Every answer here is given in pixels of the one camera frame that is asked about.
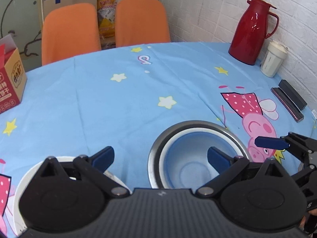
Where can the red cracker box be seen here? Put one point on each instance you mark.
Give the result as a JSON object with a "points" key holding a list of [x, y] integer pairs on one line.
{"points": [[13, 75]]}

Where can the blue cartoon pig tablecloth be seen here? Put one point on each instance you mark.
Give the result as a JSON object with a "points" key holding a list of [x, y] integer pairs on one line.
{"points": [[125, 98]]}

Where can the blue plastic bowl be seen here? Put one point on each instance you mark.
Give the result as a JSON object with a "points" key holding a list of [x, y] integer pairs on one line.
{"points": [[183, 163]]}

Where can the person's right hand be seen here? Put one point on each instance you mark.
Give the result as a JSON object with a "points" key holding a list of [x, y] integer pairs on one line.
{"points": [[308, 222]]}

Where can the black rectangular case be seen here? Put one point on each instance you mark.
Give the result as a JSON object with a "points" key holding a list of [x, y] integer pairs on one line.
{"points": [[292, 94]]}

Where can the stainless steel bowl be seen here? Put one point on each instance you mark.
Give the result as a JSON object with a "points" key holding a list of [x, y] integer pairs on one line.
{"points": [[198, 153]]}

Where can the cream tumbler cup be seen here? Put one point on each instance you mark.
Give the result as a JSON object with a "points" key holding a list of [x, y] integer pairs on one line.
{"points": [[276, 53]]}

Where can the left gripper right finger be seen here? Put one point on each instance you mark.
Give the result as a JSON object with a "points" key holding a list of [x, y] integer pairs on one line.
{"points": [[229, 169]]}

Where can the smartphone in pink case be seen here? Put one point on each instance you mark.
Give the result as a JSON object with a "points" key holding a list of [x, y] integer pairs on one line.
{"points": [[288, 104]]}

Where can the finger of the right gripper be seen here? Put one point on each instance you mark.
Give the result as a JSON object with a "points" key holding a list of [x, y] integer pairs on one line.
{"points": [[306, 178], [301, 147]]}

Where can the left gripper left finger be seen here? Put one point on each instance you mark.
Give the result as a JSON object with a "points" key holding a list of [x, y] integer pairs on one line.
{"points": [[93, 168]]}

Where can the right orange chair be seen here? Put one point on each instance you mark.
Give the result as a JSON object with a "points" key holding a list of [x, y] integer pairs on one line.
{"points": [[141, 22]]}

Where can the white ceramic bowl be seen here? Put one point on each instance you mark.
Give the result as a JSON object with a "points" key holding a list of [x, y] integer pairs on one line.
{"points": [[193, 158]]}

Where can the frosted glass door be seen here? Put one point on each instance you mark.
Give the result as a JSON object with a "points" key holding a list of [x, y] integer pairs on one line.
{"points": [[21, 20]]}

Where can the yellow snack bag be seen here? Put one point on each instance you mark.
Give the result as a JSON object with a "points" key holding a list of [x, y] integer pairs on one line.
{"points": [[106, 18]]}

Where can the left orange chair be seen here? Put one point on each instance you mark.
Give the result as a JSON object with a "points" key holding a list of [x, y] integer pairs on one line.
{"points": [[69, 31]]}

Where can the brown paper bag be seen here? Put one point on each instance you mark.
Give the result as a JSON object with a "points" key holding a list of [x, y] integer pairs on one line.
{"points": [[48, 6]]}

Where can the floral white oval plate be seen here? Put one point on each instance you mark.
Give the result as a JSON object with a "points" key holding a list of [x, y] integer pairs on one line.
{"points": [[60, 202]]}

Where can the orange chair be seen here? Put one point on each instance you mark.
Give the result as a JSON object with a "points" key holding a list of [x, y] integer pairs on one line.
{"points": [[141, 22], [69, 31]]}

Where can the red thermos jug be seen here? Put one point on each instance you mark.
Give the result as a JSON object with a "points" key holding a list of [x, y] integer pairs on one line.
{"points": [[251, 32]]}

